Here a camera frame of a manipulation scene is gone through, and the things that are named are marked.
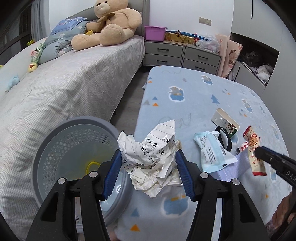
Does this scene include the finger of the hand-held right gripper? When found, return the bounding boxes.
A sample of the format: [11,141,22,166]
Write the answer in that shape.
[254,146,286,173]

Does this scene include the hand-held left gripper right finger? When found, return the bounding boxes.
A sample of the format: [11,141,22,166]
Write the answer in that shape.
[174,151,270,241]

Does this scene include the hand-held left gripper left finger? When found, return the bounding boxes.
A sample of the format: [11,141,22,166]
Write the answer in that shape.
[27,150,123,241]

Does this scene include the red white snack wrapper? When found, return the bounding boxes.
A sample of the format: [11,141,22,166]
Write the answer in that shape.
[240,125,267,177]

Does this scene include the blue white plastic wrapper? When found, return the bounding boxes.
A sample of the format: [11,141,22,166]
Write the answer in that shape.
[194,130,239,172]

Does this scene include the lined paper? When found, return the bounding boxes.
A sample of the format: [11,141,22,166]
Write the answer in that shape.
[117,120,183,198]

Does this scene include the black hair band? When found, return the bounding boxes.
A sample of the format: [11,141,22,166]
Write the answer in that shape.
[215,126,233,152]

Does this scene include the grey perforated trash bin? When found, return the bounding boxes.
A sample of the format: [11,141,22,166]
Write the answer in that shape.
[31,116,134,233]

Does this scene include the torn white carton box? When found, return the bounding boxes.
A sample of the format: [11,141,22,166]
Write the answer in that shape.
[211,108,240,135]

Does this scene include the person's right hand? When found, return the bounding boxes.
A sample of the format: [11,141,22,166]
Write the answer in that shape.
[271,192,295,230]

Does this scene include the lavender paper sheet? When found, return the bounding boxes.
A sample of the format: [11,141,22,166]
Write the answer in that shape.
[212,154,253,184]

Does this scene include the light blue printed blanket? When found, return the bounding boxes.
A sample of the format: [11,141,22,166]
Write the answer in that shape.
[115,65,292,241]

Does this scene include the white crumpled cloth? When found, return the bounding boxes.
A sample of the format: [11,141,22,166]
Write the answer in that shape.
[257,63,275,82]

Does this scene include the bed with grey checked sheet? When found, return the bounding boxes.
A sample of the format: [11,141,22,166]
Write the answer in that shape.
[0,35,146,240]

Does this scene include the white wardrobe with open niche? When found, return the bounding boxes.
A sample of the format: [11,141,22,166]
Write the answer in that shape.
[228,0,296,98]

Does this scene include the pink printed cardboard panels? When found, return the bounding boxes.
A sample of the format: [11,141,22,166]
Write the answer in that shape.
[215,34,243,79]

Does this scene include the grey four-drawer dresser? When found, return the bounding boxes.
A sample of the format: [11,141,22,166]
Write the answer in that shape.
[142,38,224,76]

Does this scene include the clear plastic bag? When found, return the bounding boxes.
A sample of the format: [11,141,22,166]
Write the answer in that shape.
[196,36,221,53]

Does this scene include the light blue plush toy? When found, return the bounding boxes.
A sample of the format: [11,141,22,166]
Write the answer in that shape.
[5,74,20,93]

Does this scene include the gold foil gift boxes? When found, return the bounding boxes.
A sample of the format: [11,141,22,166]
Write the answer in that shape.
[165,32,196,45]

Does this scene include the folded grey-blue quilt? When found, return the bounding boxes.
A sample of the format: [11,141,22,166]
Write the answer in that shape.
[38,20,93,65]

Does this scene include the blue wrapped long roll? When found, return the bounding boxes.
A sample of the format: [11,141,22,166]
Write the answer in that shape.
[165,29,205,39]

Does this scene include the green plush doll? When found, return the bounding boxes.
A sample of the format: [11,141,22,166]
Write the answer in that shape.
[30,43,44,64]

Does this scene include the purple plastic basket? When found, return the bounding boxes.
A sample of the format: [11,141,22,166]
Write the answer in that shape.
[144,25,167,42]

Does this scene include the large beige teddy bear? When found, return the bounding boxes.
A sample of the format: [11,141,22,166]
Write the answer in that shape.
[71,0,142,51]

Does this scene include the blue printed pillow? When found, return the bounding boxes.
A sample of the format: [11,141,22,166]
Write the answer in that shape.
[49,19,80,35]

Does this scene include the grey curtain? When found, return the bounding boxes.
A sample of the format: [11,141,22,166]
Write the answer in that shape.
[30,0,50,42]

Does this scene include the dark window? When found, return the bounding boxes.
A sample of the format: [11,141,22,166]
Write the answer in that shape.
[0,0,36,66]

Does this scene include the yellow plastic ring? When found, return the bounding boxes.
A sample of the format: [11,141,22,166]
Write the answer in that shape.
[85,161,102,175]

